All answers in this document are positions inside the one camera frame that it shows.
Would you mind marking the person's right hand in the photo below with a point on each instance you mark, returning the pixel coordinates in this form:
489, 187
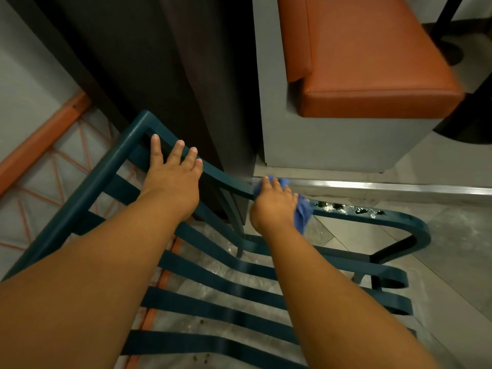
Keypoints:
273, 211

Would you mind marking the person's left hand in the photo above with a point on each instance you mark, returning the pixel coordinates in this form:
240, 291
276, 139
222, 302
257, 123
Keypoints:
173, 184

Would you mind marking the blue cleaning cloth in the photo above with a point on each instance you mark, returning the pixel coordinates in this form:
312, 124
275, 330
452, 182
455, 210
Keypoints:
303, 213

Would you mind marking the dark green metal chair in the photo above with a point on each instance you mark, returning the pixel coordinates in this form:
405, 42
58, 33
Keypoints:
230, 284

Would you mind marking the person's right forearm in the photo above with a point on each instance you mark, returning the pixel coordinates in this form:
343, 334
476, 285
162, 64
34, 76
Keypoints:
346, 311

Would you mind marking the dark planter box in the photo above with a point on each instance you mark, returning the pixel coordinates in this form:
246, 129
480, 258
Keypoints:
153, 72

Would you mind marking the metal floor edge strip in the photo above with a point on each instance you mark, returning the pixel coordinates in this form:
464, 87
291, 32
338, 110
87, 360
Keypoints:
384, 188

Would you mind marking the orange cushioned bench grey base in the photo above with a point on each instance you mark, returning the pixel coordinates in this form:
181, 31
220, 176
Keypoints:
365, 53

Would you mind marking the beige table with black legs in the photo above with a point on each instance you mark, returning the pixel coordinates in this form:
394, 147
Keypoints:
457, 19

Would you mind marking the orange lattice wall panel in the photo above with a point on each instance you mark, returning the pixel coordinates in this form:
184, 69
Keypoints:
38, 138

